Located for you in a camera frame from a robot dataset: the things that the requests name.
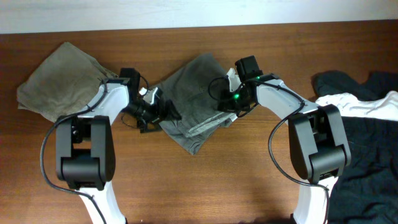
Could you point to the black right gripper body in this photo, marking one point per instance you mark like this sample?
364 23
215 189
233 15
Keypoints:
226 104

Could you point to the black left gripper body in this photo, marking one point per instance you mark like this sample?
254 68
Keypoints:
158 111

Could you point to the grey-green shorts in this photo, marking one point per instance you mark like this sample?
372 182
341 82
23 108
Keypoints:
191 89

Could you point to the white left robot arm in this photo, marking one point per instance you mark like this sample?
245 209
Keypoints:
85 156

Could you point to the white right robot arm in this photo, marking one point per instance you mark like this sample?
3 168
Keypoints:
319 149

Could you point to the folded khaki shorts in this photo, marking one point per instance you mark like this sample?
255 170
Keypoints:
63 84

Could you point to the white garment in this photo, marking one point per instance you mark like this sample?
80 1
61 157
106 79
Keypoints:
350 106

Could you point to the dark green garment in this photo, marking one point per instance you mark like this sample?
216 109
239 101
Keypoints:
367 190

